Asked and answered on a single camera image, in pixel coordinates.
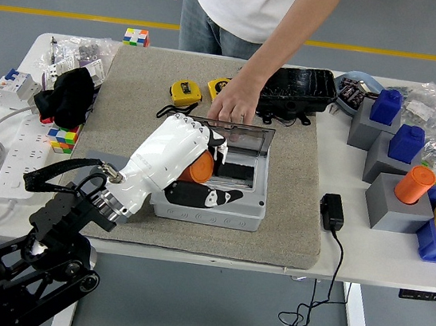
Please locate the person's left hand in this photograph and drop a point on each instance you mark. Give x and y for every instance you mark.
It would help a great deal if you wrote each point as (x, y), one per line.
(233, 105)

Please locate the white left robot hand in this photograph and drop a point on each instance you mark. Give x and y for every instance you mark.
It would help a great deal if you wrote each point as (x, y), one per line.
(163, 152)

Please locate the orange cylinder battery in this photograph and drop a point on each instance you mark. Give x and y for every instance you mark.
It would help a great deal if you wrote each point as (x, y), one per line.
(414, 185)
(201, 169)

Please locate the grey electrical box clear lid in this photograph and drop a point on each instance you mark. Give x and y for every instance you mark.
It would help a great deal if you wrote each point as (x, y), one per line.
(243, 214)

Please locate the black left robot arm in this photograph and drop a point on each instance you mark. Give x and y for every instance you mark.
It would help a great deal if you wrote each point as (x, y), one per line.
(66, 215)

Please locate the person's left forearm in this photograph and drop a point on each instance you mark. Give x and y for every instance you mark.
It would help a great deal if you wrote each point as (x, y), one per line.
(281, 47)

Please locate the grey block with round hole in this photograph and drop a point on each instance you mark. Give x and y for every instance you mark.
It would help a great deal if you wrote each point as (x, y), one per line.
(110, 157)

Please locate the black table control panel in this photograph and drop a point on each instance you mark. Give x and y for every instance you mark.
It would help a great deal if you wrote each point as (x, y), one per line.
(421, 296)

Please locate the person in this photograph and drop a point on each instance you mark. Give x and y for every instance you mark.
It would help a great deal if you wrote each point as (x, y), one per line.
(239, 1)

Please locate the white-faced puzzle cube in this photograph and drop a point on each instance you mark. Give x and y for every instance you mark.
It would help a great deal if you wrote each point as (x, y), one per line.
(136, 36)

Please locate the black plastic case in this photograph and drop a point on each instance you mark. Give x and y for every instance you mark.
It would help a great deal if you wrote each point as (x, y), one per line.
(304, 86)

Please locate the grey-brown mat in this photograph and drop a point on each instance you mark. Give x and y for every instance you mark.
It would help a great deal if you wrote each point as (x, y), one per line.
(140, 80)

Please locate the colourful puzzle cube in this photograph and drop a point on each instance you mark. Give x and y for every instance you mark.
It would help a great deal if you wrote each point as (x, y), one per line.
(64, 140)

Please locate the black cloth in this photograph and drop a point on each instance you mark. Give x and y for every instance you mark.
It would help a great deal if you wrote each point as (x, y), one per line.
(70, 95)

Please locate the clear bags with white parts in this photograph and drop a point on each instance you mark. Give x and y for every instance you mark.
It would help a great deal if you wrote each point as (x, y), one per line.
(88, 49)

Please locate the light blue tray dark packets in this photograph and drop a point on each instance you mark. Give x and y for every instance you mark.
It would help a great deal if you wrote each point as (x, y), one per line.
(349, 94)

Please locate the white power strip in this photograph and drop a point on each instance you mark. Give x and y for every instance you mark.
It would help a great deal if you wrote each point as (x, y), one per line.
(26, 154)

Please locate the black power adapter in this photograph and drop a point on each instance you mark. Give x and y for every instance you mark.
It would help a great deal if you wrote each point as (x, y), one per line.
(332, 212)

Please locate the blue bottle-shaped block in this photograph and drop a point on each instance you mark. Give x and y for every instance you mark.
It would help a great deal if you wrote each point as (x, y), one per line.
(405, 143)
(386, 106)

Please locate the white blue circuit breaker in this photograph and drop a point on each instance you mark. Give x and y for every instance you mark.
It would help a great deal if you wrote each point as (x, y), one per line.
(12, 89)

